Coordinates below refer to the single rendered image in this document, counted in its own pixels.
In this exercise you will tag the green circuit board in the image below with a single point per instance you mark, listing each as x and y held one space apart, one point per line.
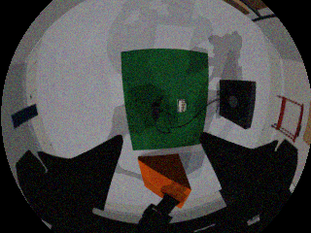
177 80

